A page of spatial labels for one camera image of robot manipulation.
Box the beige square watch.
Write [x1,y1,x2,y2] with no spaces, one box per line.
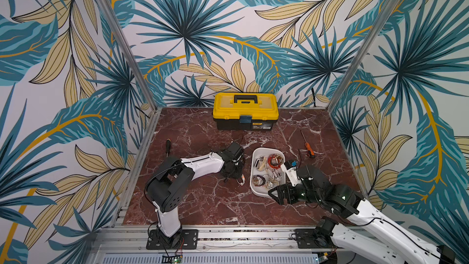
[255,156,267,172]

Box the aluminium front rail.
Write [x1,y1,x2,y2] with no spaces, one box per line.
[85,225,404,264]

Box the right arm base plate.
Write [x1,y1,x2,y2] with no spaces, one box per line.
[292,229,337,250]

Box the orange handle screwdriver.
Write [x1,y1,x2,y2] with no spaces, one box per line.
[300,130,315,158]

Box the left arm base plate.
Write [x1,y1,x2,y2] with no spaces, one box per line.
[146,229,199,251]

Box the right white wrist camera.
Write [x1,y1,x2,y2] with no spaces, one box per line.
[281,160,300,187]

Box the yellow black toolbox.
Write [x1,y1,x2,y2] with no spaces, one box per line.
[213,93,279,131]

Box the beige looped watch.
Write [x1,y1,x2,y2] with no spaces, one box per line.
[265,179,278,190]

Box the white plastic storage tray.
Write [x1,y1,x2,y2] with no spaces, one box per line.
[250,147,286,198]

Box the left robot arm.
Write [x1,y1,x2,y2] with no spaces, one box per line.
[144,142,245,244]

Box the red transparent watch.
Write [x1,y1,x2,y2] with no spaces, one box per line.
[267,154,285,169]

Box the black yellow screwdriver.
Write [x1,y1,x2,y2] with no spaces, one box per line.
[165,139,172,157]

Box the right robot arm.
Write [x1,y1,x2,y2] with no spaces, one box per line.
[269,164,456,264]

